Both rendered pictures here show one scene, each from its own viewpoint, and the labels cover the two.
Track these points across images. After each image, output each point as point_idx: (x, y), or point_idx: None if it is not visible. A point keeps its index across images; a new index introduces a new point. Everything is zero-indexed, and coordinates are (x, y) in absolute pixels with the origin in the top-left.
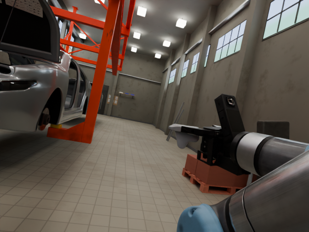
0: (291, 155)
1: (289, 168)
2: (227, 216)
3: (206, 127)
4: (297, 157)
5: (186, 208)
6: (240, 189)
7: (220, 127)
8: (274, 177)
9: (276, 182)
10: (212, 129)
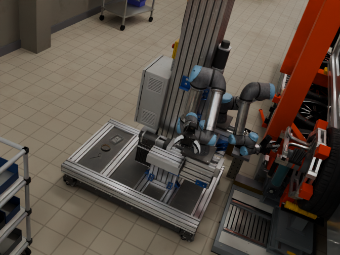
0: (197, 120)
1: (216, 119)
2: (214, 132)
3: (194, 137)
4: (215, 118)
5: (215, 139)
6: (211, 129)
7: (185, 135)
8: (215, 122)
9: (216, 122)
10: (195, 135)
